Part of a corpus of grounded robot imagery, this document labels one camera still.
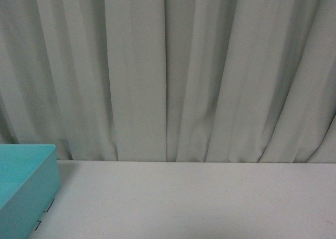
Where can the grey pleated curtain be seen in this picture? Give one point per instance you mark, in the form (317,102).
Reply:
(171,80)

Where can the turquoise plastic storage box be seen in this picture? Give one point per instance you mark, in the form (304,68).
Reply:
(29,182)

